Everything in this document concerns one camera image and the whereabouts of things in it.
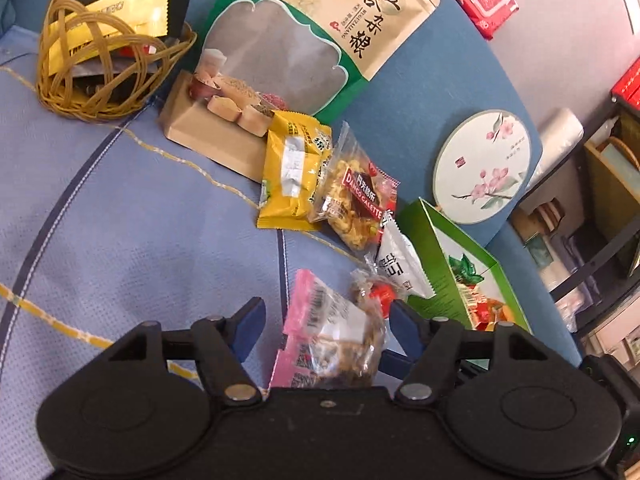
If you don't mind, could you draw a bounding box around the pink nut snack packet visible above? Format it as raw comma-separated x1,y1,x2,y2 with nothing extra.
270,268,388,390

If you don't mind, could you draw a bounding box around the yellow snack packet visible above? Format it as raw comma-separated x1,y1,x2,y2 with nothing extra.
256,110,335,232

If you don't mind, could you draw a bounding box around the clear cookie packet red label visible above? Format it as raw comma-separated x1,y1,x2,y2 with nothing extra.
307,121,401,253

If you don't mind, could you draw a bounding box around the woven wicker basket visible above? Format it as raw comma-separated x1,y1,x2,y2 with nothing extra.
36,0,198,122

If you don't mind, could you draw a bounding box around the striped wooden ornament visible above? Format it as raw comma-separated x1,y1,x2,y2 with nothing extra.
535,199,568,231

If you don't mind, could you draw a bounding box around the blue fabric sofa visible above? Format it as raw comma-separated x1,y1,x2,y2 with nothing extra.
0,0,601,391

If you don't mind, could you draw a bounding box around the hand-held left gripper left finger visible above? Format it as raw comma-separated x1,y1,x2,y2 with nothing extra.
107,296,267,406

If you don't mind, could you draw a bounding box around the green cardboard box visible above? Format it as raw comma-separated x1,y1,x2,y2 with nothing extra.
395,197,533,361

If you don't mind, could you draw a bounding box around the round floral fan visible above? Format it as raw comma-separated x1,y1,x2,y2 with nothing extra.
432,109,532,225

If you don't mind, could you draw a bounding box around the clear packet with red candy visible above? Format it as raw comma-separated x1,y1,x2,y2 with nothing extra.
349,267,408,318

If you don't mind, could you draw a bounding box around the red box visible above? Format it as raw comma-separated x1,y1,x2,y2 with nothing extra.
611,57,640,106

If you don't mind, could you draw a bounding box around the clear plastic bag roll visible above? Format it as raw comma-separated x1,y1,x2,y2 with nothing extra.
525,107,585,191

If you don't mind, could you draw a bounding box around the large kraft stand-up pouch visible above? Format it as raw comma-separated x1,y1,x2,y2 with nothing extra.
159,0,442,183

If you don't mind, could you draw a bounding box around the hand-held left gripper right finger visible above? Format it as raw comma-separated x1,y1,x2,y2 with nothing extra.
389,300,548,403

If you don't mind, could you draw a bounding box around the gold foil packet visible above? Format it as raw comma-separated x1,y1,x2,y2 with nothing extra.
42,0,173,76

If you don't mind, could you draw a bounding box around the white snack packet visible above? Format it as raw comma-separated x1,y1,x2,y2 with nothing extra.
364,210,437,301

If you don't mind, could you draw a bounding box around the dark storage shelf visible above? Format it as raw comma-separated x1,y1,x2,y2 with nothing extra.
510,0,640,376

